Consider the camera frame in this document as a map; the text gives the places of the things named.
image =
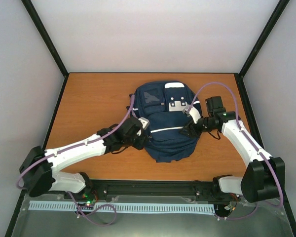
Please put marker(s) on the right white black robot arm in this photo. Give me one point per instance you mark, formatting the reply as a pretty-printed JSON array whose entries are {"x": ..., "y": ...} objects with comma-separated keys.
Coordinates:
[{"x": 264, "y": 176}]

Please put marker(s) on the black frame post right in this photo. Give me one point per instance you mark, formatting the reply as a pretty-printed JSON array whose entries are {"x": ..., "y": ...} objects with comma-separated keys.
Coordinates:
[{"x": 273, "y": 19}]

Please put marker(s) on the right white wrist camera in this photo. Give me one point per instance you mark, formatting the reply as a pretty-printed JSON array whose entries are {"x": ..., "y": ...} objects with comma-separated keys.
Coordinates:
[{"x": 192, "y": 112}]

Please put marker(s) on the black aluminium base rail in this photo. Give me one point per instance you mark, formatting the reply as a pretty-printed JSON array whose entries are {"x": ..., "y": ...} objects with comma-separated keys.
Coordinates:
[{"x": 202, "y": 190}]

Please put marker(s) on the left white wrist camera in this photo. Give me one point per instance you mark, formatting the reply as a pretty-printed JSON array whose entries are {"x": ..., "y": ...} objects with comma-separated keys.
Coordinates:
[{"x": 145, "y": 123}]

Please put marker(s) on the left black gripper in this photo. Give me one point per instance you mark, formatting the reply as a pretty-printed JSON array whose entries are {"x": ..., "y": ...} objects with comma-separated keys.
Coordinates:
[{"x": 140, "y": 144}]

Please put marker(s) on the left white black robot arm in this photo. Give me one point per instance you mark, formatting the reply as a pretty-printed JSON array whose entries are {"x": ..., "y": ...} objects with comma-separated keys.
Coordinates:
[{"x": 42, "y": 170}]

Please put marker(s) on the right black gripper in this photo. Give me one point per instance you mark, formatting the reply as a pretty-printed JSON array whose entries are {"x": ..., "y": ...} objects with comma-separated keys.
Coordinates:
[{"x": 192, "y": 129}]

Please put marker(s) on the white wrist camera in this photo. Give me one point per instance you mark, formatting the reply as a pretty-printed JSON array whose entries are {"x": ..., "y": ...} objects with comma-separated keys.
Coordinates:
[
  {"x": 145, "y": 123},
  {"x": 192, "y": 112}
]

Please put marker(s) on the light blue cable duct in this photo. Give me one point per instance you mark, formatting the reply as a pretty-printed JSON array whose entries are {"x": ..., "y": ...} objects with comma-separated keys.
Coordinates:
[{"x": 132, "y": 208}]

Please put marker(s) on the black frame post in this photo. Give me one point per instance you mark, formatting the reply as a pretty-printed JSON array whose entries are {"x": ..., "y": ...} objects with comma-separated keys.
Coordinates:
[
  {"x": 32, "y": 12},
  {"x": 273, "y": 19}
]

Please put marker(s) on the navy blue student backpack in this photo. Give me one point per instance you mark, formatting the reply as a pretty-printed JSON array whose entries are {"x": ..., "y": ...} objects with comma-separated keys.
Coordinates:
[{"x": 162, "y": 104}]

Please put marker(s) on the black frame post left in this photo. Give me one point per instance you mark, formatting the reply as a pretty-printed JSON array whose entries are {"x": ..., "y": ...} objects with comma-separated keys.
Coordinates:
[{"x": 32, "y": 12}]

